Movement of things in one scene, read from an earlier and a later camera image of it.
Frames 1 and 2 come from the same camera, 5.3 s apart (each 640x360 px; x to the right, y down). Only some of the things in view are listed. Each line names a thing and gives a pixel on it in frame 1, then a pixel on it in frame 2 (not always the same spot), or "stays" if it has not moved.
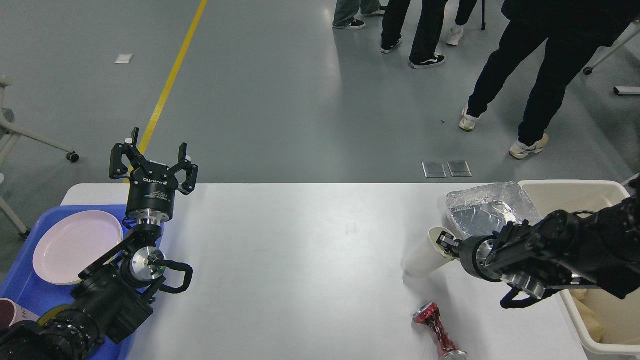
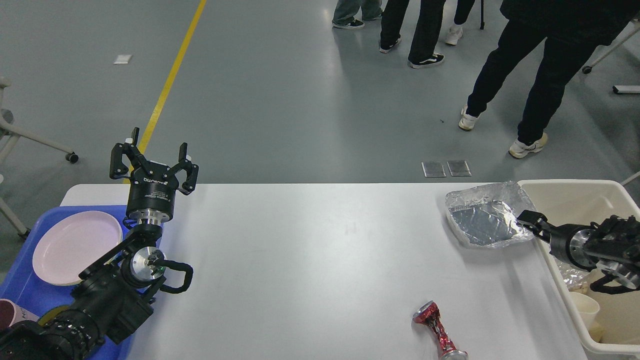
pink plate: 73,241 stays
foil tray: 486,210 stays
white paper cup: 421,255 → 588,308
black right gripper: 473,252 → 566,241
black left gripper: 150,198 stays
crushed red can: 429,314 stays
